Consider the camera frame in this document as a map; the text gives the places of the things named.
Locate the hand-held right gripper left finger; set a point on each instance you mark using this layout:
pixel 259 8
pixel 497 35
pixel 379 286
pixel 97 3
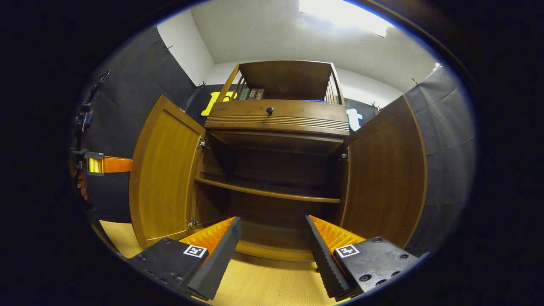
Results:
pixel 221 255

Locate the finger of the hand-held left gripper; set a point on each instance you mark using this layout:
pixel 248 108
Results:
pixel 117 165

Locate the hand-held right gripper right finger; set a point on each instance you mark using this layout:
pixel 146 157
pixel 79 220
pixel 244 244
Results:
pixel 323 255

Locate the wooden shoe cabinet door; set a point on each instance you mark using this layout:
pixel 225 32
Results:
pixel 165 178
pixel 386 174

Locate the wooden double-door shoe cabinet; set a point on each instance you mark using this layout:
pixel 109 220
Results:
pixel 289 78

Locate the metal door hinge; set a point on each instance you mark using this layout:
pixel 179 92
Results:
pixel 203 143
pixel 344 154
pixel 191 223

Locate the wooden inner cabinet shelf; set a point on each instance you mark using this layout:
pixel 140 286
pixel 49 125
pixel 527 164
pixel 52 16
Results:
pixel 272 193

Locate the wooden cabinet drawer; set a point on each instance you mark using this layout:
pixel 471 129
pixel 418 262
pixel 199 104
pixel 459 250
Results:
pixel 306 112

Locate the green book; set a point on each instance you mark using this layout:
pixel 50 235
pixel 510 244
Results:
pixel 244 94

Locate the brown book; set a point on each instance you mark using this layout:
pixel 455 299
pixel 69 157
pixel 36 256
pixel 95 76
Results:
pixel 252 94

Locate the blue cloth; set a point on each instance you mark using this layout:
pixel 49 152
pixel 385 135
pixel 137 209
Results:
pixel 315 101

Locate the dark red book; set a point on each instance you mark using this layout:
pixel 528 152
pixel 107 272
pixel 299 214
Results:
pixel 259 93

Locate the black backdrop cloth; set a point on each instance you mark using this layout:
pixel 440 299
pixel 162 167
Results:
pixel 446 148

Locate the large ceiling light panel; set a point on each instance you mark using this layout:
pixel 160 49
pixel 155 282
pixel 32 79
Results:
pixel 344 15

